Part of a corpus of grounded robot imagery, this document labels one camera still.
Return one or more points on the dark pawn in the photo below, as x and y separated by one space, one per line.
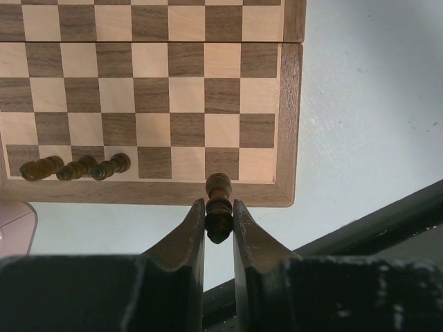
77 169

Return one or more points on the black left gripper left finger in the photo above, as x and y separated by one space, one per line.
171 295

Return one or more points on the dark chess piece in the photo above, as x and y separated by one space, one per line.
219 210
41 169
118 163

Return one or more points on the wooden folding chess board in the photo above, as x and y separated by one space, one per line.
185 88

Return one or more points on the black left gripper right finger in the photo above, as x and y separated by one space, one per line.
256 242

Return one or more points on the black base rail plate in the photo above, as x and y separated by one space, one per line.
380 273

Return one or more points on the pink metal tin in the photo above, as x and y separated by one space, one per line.
18 226

